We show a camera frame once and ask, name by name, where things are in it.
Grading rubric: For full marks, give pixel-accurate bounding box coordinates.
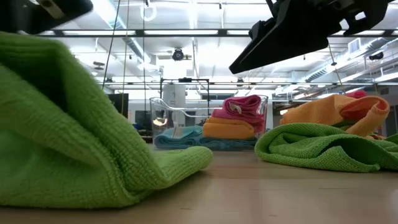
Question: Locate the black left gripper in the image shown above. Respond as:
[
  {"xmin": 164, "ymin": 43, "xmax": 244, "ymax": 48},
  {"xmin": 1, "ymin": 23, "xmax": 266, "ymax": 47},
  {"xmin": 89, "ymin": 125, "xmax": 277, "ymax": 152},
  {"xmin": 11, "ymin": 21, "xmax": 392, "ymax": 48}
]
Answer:
[{"xmin": 0, "ymin": 0, "xmax": 94, "ymax": 35}]

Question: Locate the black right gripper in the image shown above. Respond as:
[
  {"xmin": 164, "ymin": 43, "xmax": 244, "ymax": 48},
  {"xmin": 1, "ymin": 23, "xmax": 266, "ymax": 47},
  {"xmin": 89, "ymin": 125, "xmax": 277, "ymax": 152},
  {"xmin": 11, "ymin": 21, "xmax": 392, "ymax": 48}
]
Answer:
[{"xmin": 229, "ymin": 0, "xmax": 389, "ymax": 75}]

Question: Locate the orange microfiber towel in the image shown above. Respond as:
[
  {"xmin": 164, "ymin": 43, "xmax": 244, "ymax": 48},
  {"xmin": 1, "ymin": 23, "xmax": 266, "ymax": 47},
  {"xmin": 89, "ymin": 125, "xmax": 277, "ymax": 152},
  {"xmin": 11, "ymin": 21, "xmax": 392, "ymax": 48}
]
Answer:
[
  {"xmin": 279, "ymin": 94, "xmax": 391, "ymax": 138},
  {"xmin": 202, "ymin": 116, "xmax": 256, "ymax": 140}
]

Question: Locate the green microfiber towel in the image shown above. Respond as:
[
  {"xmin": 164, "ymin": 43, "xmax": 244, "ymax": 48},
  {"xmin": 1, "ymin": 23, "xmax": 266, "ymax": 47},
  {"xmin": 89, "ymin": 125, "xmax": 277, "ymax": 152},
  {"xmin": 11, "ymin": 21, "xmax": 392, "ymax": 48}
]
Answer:
[
  {"xmin": 254, "ymin": 123, "xmax": 398, "ymax": 174},
  {"xmin": 0, "ymin": 30, "xmax": 214, "ymax": 209}
]

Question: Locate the clear plastic bin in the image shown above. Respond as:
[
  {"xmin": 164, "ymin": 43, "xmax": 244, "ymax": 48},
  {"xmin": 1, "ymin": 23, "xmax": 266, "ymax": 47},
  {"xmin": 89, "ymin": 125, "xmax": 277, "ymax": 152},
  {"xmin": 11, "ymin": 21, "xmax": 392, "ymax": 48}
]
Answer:
[{"xmin": 149, "ymin": 95, "xmax": 269, "ymax": 152}]

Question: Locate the white ceiling vent unit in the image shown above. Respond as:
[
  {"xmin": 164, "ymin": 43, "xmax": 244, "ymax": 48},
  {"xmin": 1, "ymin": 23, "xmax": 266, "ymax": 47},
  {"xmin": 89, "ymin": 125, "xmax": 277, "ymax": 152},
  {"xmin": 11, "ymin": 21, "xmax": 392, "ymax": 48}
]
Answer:
[{"xmin": 347, "ymin": 37, "xmax": 368, "ymax": 55}]

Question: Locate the red object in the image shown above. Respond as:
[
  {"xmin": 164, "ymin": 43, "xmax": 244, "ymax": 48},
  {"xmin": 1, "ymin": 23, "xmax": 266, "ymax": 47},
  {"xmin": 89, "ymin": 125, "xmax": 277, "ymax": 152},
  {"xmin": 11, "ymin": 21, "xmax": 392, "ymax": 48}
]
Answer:
[{"xmin": 346, "ymin": 90, "xmax": 368, "ymax": 99}]

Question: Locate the black monitor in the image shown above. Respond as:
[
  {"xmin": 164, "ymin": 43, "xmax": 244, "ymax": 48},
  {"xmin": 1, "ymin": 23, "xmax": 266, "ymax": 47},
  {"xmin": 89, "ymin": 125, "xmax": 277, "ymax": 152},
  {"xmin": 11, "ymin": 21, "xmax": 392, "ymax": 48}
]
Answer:
[{"xmin": 108, "ymin": 93, "xmax": 129, "ymax": 119}]

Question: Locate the thin hanging cable with knob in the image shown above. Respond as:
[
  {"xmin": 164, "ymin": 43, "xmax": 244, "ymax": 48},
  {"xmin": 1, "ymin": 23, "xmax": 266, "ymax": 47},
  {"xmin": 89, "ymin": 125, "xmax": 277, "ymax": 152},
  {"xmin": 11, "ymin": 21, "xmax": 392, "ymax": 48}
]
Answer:
[{"xmin": 328, "ymin": 43, "xmax": 346, "ymax": 93}]

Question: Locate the black hanging cable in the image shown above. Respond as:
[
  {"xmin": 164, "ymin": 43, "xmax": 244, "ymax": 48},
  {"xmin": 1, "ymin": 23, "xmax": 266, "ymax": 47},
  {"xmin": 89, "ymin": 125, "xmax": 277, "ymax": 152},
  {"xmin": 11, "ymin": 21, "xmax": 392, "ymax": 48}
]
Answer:
[{"xmin": 101, "ymin": 0, "xmax": 122, "ymax": 91}]

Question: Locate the black overhead frame beam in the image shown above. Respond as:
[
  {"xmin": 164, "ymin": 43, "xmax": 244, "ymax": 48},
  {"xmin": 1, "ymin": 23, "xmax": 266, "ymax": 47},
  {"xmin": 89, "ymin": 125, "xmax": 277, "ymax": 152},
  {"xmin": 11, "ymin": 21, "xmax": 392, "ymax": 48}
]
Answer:
[{"xmin": 40, "ymin": 29, "xmax": 398, "ymax": 38}]

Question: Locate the silver ceiling air duct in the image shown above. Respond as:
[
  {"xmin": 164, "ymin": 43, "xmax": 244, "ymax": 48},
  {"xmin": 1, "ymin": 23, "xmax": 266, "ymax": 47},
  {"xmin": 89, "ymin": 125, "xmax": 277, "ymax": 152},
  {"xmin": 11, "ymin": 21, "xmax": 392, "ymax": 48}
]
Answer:
[{"xmin": 93, "ymin": 0, "xmax": 164, "ymax": 74}]

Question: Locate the black ceiling camera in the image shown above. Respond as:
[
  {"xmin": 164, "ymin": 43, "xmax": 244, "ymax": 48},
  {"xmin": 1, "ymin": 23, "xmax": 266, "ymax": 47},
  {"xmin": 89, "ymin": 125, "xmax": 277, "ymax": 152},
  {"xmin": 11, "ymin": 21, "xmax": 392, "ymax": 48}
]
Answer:
[{"xmin": 172, "ymin": 48, "xmax": 185, "ymax": 62}]

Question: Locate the white cable loop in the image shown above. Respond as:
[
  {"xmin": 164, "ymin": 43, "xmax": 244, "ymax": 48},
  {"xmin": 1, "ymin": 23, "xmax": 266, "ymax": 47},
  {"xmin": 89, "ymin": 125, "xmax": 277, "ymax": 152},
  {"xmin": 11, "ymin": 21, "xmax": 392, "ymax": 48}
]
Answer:
[{"xmin": 139, "ymin": 0, "xmax": 157, "ymax": 22}]

